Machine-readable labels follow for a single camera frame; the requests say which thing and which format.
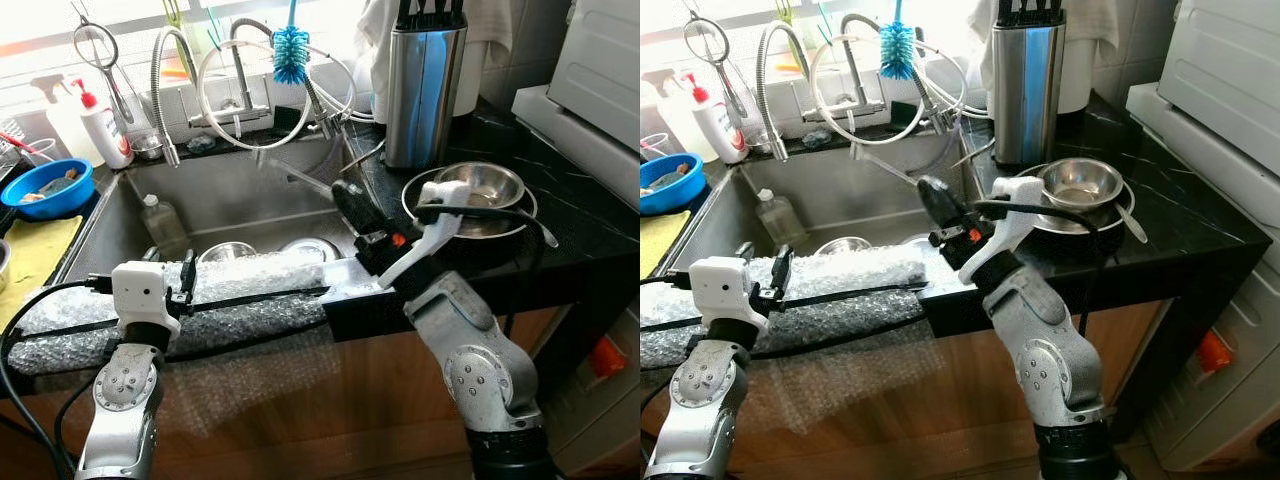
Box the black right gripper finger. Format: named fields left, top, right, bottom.
left=918, top=176, right=966, bottom=231
left=332, top=180, right=386, bottom=238

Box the large shallow steel bowl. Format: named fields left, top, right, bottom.
left=1018, top=163, right=1136, bottom=236
left=402, top=165, right=541, bottom=241

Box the small deep steel bowl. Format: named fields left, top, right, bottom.
left=1040, top=158, right=1124, bottom=211
left=432, top=162, right=526, bottom=211

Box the steel kitchen sink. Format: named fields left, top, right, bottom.
left=60, top=135, right=406, bottom=291
left=665, top=130, right=1006, bottom=276

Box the clear plastic bottle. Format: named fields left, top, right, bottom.
left=755, top=187, right=806, bottom=246
left=140, top=193, right=191, bottom=256

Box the bubble wrap sheet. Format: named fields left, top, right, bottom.
left=5, top=250, right=361, bottom=376
left=640, top=245, right=936, bottom=371

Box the yellow cloth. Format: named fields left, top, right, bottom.
left=0, top=215, right=83, bottom=331
left=640, top=208, right=693, bottom=291

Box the blue plastic bowl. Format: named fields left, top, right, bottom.
left=0, top=158, right=96, bottom=221
left=640, top=152, right=706, bottom=216

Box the grey brown sponge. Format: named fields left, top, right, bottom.
left=20, top=170, right=81, bottom=203
left=645, top=163, right=693, bottom=196

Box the white red pump soap bottle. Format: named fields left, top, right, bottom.
left=682, top=72, right=749, bottom=166
left=72, top=78, right=134, bottom=171

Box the steel mixer tap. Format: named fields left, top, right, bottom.
left=188, top=18, right=276, bottom=129
left=800, top=15, right=891, bottom=123

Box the steel knife block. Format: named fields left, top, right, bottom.
left=992, top=0, right=1067, bottom=166
left=385, top=0, right=468, bottom=169

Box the flexible steel gooseneck faucet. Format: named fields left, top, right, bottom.
left=150, top=27, right=201, bottom=169
left=755, top=22, right=806, bottom=163

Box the blue bottle brush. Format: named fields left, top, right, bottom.
left=878, top=0, right=917, bottom=81
left=272, top=0, right=311, bottom=86

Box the white spray bottle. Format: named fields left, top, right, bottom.
left=645, top=68, right=701, bottom=141
left=30, top=72, right=101, bottom=166

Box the wooden base cabinet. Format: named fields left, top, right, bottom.
left=640, top=290, right=1201, bottom=480
left=0, top=300, right=591, bottom=480

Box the orange plastic object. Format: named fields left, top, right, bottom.
left=1195, top=330, right=1234, bottom=376
left=590, top=335, right=626, bottom=379

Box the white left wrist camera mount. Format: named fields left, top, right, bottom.
left=110, top=260, right=183, bottom=329
left=690, top=257, right=766, bottom=326

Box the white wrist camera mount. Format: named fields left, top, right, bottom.
left=110, top=260, right=183, bottom=329
left=376, top=180, right=473, bottom=291
left=958, top=175, right=1046, bottom=286
left=690, top=257, right=766, bottom=326

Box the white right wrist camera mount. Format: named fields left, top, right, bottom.
left=376, top=180, right=473, bottom=291
left=958, top=175, right=1046, bottom=286

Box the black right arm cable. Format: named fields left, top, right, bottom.
left=412, top=203, right=549, bottom=341
left=975, top=198, right=1099, bottom=336

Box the white looped hose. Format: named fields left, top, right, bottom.
left=197, top=38, right=376, bottom=151
left=808, top=35, right=991, bottom=146

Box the steel wire skimmer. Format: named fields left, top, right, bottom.
left=70, top=5, right=136, bottom=126
left=683, top=5, right=749, bottom=119

